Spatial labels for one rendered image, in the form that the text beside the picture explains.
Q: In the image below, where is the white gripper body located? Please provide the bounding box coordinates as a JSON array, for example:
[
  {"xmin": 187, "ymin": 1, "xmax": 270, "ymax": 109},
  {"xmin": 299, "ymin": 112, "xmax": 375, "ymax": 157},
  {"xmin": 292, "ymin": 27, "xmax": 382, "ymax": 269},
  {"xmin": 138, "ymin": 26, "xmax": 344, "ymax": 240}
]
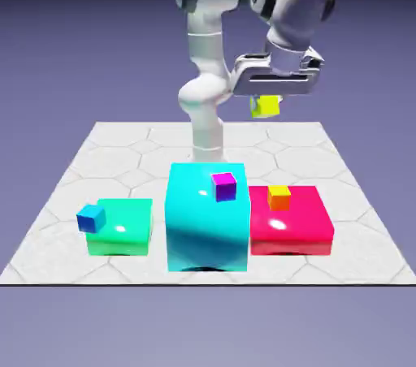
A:
[{"xmin": 229, "ymin": 54, "xmax": 323, "ymax": 97}]

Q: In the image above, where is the small yellow cube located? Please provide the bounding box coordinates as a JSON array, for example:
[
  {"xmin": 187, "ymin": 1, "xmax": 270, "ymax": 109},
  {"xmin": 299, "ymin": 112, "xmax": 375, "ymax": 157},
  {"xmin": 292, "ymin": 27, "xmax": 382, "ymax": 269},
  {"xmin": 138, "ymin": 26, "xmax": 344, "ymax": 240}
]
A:
[{"xmin": 249, "ymin": 95, "xmax": 281, "ymax": 119}]

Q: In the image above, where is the small orange cube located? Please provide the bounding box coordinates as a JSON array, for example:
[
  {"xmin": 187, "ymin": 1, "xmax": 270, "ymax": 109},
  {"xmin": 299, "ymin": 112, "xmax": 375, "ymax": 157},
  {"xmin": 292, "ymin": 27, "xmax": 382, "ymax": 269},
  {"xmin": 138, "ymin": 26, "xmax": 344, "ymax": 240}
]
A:
[{"xmin": 266, "ymin": 184, "xmax": 293, "ymax": 212}]

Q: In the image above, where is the small purple cube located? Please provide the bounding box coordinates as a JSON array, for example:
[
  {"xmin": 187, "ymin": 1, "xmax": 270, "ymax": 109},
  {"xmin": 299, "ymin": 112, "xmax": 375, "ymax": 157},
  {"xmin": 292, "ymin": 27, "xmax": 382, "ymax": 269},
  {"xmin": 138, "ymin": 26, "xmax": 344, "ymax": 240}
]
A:
[{"xmin": 210, "ymin": 172, "xmax": 238, "ymax": 203}]

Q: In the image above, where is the small blue cube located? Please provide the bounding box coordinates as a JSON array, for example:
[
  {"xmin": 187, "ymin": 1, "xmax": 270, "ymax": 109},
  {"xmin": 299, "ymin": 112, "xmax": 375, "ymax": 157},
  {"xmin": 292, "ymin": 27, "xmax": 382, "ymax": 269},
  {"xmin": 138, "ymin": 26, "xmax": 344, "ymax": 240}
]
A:
[{"xmin": 76, "ymin": 204, "xmax": 107, "ymax": 234}]

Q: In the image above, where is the large pink box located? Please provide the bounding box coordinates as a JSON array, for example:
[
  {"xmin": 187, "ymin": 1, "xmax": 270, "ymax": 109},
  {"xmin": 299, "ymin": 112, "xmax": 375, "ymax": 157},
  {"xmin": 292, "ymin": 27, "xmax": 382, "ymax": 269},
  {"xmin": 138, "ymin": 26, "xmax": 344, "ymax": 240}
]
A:
[{"xmin": 248, "ymin": 185, "xmax": 336, "ymax": 257}]

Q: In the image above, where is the large cyan box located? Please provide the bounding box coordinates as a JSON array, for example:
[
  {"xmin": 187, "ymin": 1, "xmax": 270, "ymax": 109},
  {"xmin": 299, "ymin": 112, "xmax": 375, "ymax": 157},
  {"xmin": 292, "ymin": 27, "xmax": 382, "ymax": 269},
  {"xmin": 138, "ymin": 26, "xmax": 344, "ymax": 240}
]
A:
[{"xmin": 164, "ymin": 162, "xmax": 252, "ymax": 273}]

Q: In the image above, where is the large green box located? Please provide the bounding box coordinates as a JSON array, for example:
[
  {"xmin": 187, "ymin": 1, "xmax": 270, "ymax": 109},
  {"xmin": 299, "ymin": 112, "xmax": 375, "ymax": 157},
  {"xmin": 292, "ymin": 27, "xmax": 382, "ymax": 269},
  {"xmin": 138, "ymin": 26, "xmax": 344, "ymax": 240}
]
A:
[{"xmin": 84, "ymin": 198, "xmax": 154, "ymax": 257}]

